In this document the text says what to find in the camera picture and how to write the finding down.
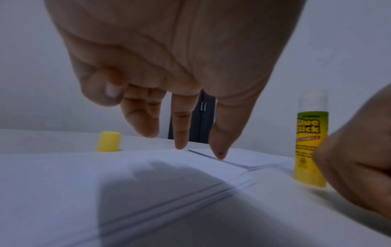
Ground single white paper sheet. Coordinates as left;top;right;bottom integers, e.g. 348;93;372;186
0;149;259;247

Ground yellow glue stick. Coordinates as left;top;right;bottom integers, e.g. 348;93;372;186
294;90;330;188

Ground person's right hand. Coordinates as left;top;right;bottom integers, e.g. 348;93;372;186
312;83;391;219

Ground yellow glue stick cap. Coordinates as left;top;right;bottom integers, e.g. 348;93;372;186
96;131;123;153

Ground person's left hand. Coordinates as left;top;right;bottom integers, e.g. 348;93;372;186
44;0;307;161

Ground white paper stack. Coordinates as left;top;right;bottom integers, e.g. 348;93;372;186
188;146;297;172

